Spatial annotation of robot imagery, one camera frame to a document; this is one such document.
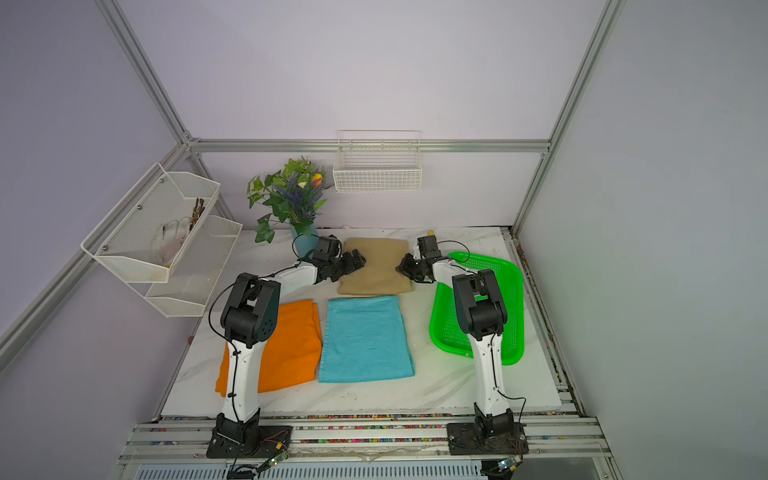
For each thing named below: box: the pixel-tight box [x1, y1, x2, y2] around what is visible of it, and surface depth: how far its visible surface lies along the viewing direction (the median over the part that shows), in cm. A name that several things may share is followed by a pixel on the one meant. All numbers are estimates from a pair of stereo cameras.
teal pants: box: [318, 296, 415, 383], surface depth 90 cm
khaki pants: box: [331, 237, 413, 295], surface depth 104 cm
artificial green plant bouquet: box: [247, 157, 331, 243], surface depth 88 cm
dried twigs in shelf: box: [189, 198, 205, 231], surface depth 84 cm
